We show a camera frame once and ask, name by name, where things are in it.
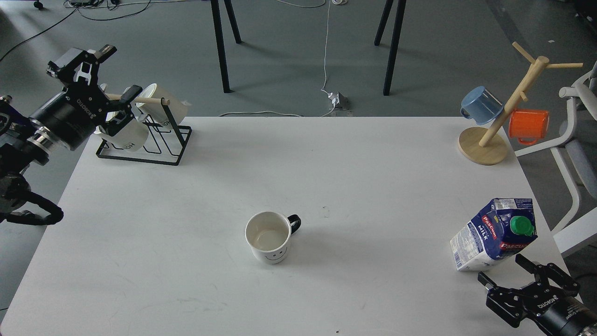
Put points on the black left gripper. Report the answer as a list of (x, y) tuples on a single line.
[(81, 107)]

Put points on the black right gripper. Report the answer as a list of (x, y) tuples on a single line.
[(554, 310)]

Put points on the blue milk carton green cap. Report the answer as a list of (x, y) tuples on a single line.
[(503, 228)]

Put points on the white smiley mug black handle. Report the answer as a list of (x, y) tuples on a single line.
[(268, 235)]

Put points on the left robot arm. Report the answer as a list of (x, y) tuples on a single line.
[(22, 143)]

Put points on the front white mug on rack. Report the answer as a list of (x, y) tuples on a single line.
[(123, 130)]

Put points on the wooden mug tree stand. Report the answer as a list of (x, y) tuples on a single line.
[(483, 145)]

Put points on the black table legs left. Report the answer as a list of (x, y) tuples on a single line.
[(219, 39)]

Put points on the black table legs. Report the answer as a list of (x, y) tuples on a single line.
[(395, 38), (219, 39)]

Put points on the orange mug on tree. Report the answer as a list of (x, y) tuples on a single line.
[(528, 126)]

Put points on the blue mug on tree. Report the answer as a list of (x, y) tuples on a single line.
[(481, 106)]

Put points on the white power adapter on floor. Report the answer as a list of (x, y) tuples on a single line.
[(338, 101)]

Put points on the black table legs right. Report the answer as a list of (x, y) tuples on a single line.
[(395, 38)]

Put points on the black wire mug rack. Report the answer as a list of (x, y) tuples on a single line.
[(168, 138)]

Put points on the white chair frame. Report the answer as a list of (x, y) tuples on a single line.
[(574, 152)]

